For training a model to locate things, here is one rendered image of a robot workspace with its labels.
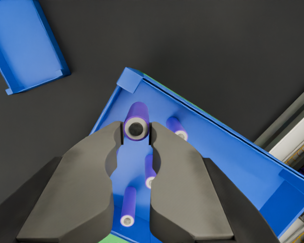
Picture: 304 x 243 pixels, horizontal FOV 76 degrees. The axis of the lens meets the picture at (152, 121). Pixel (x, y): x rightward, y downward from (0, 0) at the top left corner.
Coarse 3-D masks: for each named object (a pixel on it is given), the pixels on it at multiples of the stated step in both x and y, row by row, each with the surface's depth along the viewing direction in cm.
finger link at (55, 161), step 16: (32, 176) 8; (48, 176) 8; (16, 192) 7; (32, 192) 7; (0, 208) 7; (16, 208) 7; (32, 208) 7; (0, 224) 6; (16, 224) 6; (0, 240) 6; (16, 240) 6
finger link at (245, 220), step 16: (208, 160) 9; (224, 176) 8; (224, 192) 8; (240, 192) 8; (224, 208) 7; (240, 208) 7; (256, 208) 7; (240, 224) 7; (256, 224) 7; (208, 240) 6; (224, 240) 6; (240, 240) 6; (256, 240) 6; (272, 240) 6
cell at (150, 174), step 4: (148, 156) 29; (148, 160) 27; (148, 164) 26; (148, 168) 25; (148, 172) 24; (152, 172) 24; (148, 176) 23; (152, 176) 23; (148, 180) 23; (148, 184) 23; (148, 188) 23
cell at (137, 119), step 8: (136, 104) 17; (144, 104) 18; (128, 112) 15; (136, 112) 14; (144, 112) 15; (128, 120) 13; (136, 120) 13; (144, 120) 13; (128, 128) 13; (136, 128) 13; (144, 128) 13; (128, 136) 13; (136, 136) 13; (144, 136) 13
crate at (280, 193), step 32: (128, 96) 27; (160, 96) 27; (96, 128) 23; (192, 128) 28; (224, 128) 23; (128, 160) 29; (224, 160) 30; (256, 160) 30; (256, 192) 32; (288, 192) 30; (288, 224) 27
